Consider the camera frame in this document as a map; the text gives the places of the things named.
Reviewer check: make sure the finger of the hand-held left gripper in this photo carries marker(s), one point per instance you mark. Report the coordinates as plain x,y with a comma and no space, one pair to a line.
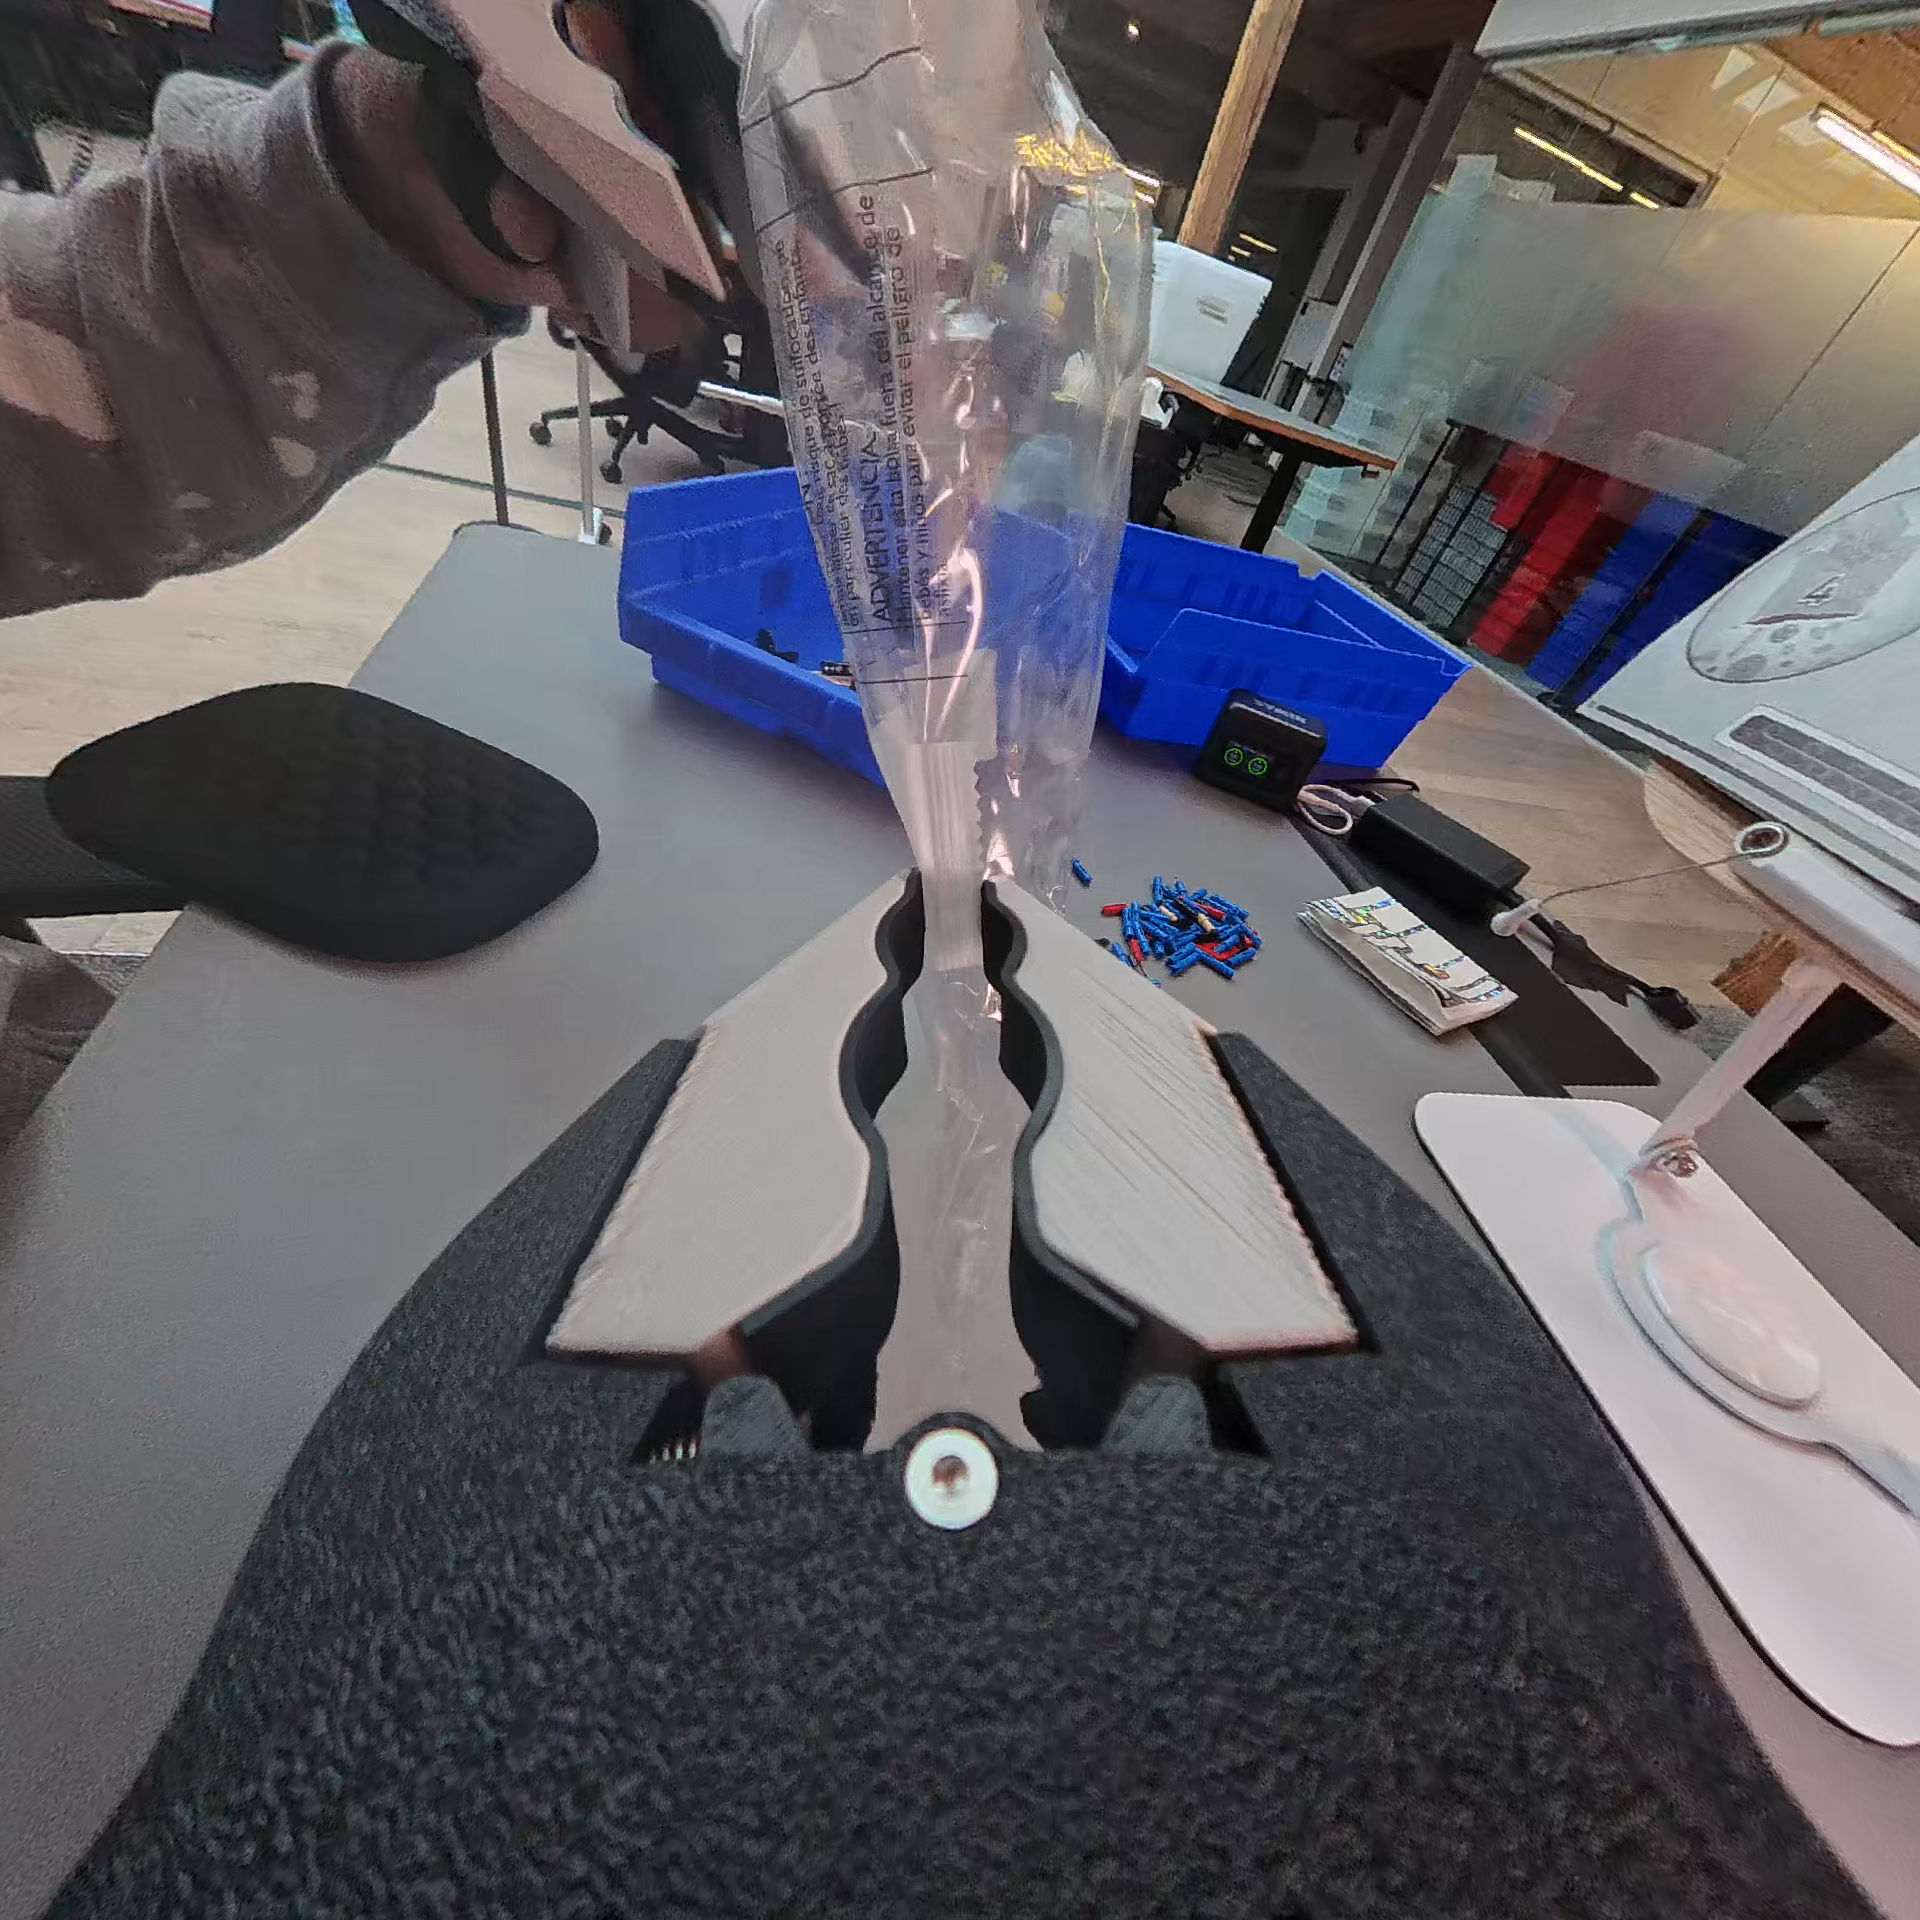
585,135

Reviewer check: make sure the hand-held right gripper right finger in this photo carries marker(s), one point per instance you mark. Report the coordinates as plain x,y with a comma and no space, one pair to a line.
1184,1171

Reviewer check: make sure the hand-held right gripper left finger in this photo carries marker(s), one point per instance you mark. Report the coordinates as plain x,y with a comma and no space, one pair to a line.
721,1186

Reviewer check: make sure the clear printed plastic bag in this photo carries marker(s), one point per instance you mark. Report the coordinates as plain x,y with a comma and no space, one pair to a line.
931,451

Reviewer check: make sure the grey desk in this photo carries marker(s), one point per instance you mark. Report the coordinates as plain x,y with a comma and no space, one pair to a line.
224,1126

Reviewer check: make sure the person's left hand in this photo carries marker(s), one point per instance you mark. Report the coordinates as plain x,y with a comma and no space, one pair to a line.
524,249

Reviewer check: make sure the black swivel office chair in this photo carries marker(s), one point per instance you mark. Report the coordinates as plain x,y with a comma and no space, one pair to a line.
662,398

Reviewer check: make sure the pile of small toy pieces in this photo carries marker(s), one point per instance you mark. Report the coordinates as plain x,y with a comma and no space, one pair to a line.
1184,931

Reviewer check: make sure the folded sticker sheet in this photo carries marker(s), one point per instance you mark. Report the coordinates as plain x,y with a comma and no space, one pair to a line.
1412,962

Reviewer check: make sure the black power adapter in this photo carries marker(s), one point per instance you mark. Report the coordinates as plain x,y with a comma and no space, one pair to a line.
1435,849

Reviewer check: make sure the black device green display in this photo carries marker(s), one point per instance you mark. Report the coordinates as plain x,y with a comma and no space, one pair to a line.
1261,750

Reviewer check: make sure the blue plastic bin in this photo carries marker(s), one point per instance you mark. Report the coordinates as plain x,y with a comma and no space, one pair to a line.
1276,662

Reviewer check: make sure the black chair armrest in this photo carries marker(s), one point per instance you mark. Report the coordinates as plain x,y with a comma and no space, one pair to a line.
329,820

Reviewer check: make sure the white storage box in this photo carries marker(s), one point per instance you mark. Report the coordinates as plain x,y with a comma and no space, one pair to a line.
1207,307

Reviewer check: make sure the wooden pillar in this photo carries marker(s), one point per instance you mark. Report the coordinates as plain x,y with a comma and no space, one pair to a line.
1241,119

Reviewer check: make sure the wooden top table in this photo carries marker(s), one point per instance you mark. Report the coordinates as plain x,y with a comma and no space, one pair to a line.
1276,421

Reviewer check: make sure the red blue drawer cabinet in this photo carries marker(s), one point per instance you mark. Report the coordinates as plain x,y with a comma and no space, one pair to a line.
1575,563

